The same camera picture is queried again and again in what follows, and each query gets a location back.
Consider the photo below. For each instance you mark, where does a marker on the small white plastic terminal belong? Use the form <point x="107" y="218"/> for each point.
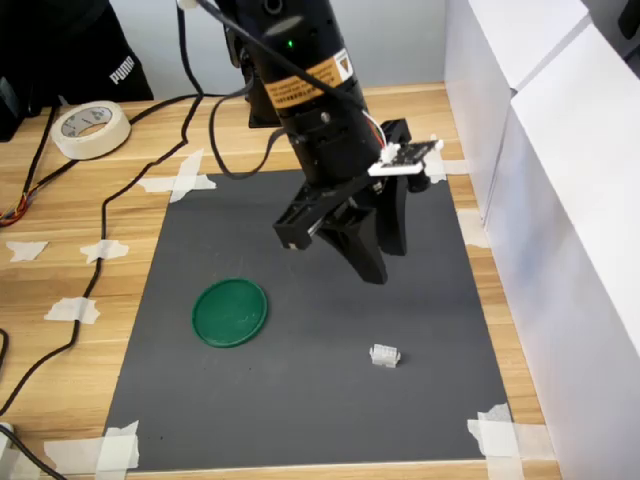
<point x="385" y="355"/>

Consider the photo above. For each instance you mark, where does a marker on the round green lid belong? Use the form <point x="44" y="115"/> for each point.
<point x="230" y="312"/>

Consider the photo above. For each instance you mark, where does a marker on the white tape piece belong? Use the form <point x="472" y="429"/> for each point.
<point x="187" y="182"/>
<point x="450" y="167"/>
<point x="500" y="440"/>
<point x="472" y="227"/>
<point x="27" y="250"/>
<point x="70" y="310"/>
<point x="105" y="250"/>
<point x="117" y="450"/>

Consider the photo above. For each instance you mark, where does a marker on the dark grey mat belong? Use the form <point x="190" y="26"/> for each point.
<point x="300" y="375"/>

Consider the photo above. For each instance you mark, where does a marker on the white partition panel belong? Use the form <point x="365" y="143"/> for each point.
<point x="575" y="250"/>
<point x="475" y="100"/>

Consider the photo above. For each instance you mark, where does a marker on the white masking tape roll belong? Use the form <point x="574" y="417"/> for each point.
<point x="112" y="137"/>

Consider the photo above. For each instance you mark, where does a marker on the black bag with white print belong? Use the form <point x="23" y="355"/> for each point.
<point x="60" y="45"/>

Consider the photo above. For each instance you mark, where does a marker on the black box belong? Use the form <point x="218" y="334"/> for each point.
<point x="10" y="110"/>

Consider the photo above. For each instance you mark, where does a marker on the black rounded object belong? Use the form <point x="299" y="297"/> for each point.
<point x="629" y="20"/>

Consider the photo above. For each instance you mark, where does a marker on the white-framed camera circuit board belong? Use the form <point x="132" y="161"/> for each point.
<point x="405" y="155"/>

